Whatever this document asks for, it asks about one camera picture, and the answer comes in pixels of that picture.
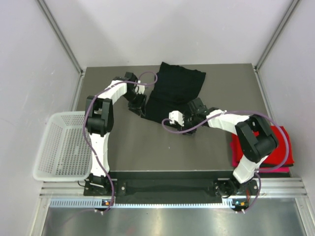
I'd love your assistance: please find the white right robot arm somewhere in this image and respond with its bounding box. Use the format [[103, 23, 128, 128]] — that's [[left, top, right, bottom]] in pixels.
[[169, 98, 279, 195]]

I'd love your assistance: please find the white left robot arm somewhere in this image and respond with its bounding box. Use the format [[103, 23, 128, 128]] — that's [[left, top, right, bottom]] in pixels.
[[83, 72, 147, 195]]

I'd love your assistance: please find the folded red t shirt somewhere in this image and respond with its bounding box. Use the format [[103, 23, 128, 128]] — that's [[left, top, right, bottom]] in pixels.
[[230, 126, 294, 168]]

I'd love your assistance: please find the folded pink t shirt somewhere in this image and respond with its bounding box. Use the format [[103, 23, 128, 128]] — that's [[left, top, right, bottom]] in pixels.
[[230, 141, 291, 174]]

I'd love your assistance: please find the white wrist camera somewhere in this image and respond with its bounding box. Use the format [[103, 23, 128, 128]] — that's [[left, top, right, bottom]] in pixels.
[[168, 111, 184, 127], [135, 81, 146, 94]]

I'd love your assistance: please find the left aluminium frame post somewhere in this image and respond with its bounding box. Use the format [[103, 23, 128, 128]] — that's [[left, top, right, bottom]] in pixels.
[[35, 0, 83, 74]]

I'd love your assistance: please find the aluminium front rail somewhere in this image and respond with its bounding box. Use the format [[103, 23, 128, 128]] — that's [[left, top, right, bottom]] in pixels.
[[39, 177, 308, 198]]

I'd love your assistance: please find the right aluminium frame post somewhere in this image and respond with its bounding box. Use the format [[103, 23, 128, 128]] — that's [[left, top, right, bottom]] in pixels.
[[253, 0, 301, 73]]

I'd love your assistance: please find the black t shirt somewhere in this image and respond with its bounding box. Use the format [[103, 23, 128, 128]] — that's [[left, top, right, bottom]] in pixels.
[[141, 62, 206, 123]]

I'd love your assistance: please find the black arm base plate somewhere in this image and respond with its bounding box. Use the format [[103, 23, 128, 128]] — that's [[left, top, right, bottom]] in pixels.
[[83, 171, 258, 205]]

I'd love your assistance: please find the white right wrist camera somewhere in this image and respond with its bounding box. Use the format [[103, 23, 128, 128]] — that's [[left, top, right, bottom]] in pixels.
[[168, 111, 184, 127]]

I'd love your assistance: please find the aluminium frame post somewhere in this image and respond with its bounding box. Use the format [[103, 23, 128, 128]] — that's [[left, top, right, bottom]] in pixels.
[[253, 0, 301, 73], [35, 0, 83, 74]]

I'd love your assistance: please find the slotted grey cable duct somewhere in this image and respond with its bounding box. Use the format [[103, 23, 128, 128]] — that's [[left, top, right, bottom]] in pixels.
[[50, 196, 249, 209]]

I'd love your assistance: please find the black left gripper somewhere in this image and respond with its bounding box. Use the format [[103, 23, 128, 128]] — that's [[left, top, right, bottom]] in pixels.
[[123, 90, 147, 116]]

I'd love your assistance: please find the white plastic basket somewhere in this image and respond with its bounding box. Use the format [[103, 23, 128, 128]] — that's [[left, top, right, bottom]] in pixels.
[[33, 111, 92, 182]]

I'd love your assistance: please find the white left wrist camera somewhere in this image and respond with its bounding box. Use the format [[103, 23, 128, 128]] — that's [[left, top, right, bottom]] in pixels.
[[135, 81, 146, 94]]

